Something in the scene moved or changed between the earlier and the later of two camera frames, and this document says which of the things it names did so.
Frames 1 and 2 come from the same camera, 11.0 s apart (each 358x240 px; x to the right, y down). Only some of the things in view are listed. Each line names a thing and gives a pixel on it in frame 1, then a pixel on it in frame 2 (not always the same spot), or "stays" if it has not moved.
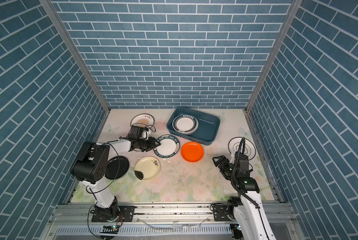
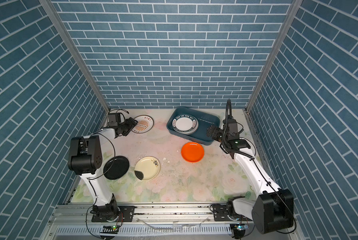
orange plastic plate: [192, 151] stays
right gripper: [222, 166] to [217, 130]
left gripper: [151, 143] to [130, 123]
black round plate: [117, 167] stays
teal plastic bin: [198, 125] stays
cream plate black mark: [147, 168] stays
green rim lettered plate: [169, 146] to [185, 124]
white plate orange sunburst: [144, 120] stays
